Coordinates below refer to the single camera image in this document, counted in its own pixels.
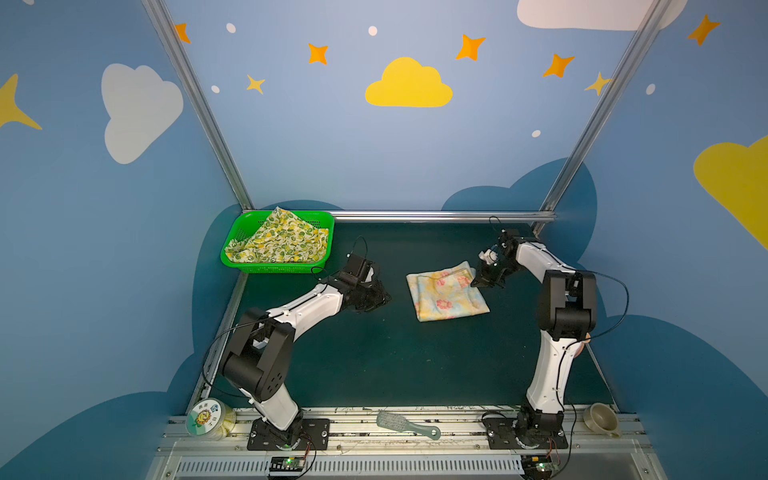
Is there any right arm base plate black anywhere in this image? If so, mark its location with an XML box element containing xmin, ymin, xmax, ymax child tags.
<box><xmin>480</xmin><ymin>415</ymin><xmax>569</xmax><ymax>450</ymax></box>

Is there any pastel floral skirt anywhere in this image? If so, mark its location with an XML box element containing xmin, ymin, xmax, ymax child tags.
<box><xmin>406</xmin><ymin>261</ymin><xmax>490</xmax><ymax>323</ymax></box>

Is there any beige ceramic cup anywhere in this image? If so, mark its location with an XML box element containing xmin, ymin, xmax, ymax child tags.
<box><xmin>583</xmin><ymin>403</ymin><xmax>622</xmax><ymax>438</ymax></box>

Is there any aluminium rail base frame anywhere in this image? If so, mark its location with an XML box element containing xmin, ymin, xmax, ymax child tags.
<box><xmin>146</xmin><ymin>405</ymin><xmax>666</xmax><ymax>479</ymax></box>

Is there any round clear jar green lid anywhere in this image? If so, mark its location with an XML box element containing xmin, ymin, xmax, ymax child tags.
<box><xmin>185</xmin><ymin>398</ymin><xmax>237</xmax><ymax>441</ymax></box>

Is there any green hair brush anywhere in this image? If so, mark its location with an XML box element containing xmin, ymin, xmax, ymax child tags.
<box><xmin>376</xmin><ymin>410</ymin><xmax>442</xmax><ymax>441</ymax></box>

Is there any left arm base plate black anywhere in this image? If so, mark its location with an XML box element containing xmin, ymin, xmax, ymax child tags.
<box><xmin>246</xmin><ymin>418</ymin><xmax>330</xmax><ymax>451</ymax></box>

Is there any green lemon print skirt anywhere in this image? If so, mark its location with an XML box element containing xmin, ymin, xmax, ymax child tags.
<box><xmin>223</xmin><ymin>207</ymin><xmax>331</xmax><ymax>264</ymax></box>

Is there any left controller circuit board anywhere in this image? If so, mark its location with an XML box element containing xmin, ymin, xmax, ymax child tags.
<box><xmin>267</xmin><ymin>456</ymin><xmax>308</xmax><ymax>479</ymax></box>

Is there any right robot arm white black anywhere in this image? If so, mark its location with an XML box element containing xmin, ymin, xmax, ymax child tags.
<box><xmin>472</xmin><ymin>229</ymin><xmax>629</xmax><ymax>442</ymax></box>

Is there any right controller circuit board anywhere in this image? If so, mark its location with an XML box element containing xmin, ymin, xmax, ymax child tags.
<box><xmin>520</xmin><ymin>455</ymin><xmax>553</xmax><ymax>480</ymax></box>

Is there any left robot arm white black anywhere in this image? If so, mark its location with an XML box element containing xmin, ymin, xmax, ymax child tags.
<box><xmin>217</xmin><ymin>277</ymin><xmax>391</xmax><ymax>437</ymax></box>

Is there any controller circuit board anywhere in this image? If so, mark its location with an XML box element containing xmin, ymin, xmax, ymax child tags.
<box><xmin>520</xmin><ymin>455</ymin><xmax>553</xmax><ymax>480</ymax></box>
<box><xmin>267</xmin><ymin>456</ymin><xmax>308</xmax><ymax>479</ymax></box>

